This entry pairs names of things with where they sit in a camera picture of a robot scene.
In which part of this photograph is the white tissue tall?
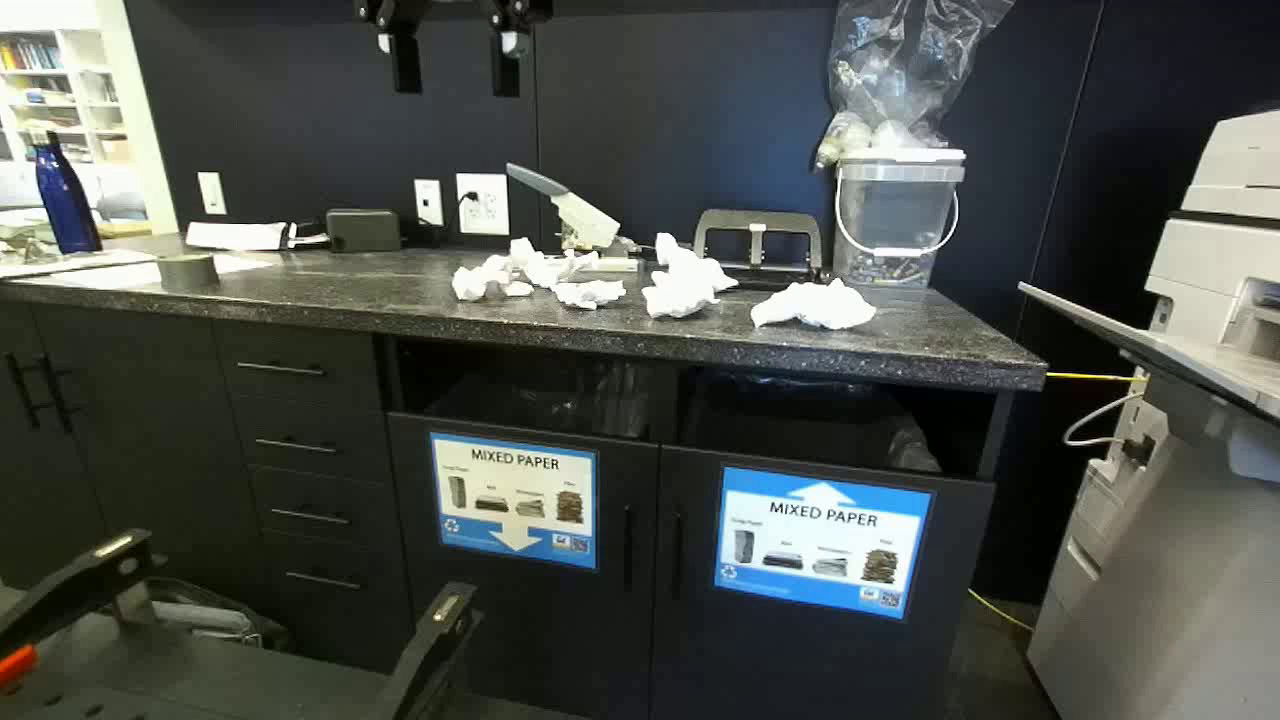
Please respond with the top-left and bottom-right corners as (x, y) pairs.
(643, 230), (734, 319)

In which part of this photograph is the grey white stapler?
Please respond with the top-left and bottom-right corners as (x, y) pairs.
(510, 165), (632, 257)

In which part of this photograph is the black hole punch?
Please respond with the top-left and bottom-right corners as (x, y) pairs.
(694, 207), (824, 287)

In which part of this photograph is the left mixed paper label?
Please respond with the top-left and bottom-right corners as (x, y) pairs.
(430, 430), (601, 570)

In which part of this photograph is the mixed paper label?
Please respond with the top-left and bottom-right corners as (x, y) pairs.
(430, 430), (601, 570)
(711, 465), (933, 618)

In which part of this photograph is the right mixed paper label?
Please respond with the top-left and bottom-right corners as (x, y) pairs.
(711, 465), (933, 618)

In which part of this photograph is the clear plastic bucket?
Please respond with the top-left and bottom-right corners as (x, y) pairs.
(831, 146), (965, 290)

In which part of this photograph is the black box device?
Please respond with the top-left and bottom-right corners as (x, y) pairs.
(325, 207), (401, 251)

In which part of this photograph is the black drawer cabinet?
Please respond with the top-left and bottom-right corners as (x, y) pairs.
(218, 325), (408, 667)

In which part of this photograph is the clear plastic bag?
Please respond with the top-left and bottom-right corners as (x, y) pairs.
(817, 0), (1018, 167)

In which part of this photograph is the white flat device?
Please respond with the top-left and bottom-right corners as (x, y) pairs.
(184, 220), (290, 251)

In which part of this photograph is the white office printer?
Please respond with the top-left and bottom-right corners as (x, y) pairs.
(1029, 109), (1280, 720)

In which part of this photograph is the blue water bottle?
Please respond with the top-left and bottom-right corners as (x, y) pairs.
(37, 133), (99, 251)

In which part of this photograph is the white wall outlet plate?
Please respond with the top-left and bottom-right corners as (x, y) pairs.
(455, 170), (510, 237)

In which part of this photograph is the small white wall switch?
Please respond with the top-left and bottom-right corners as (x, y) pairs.
(411, 180), (445, 229)

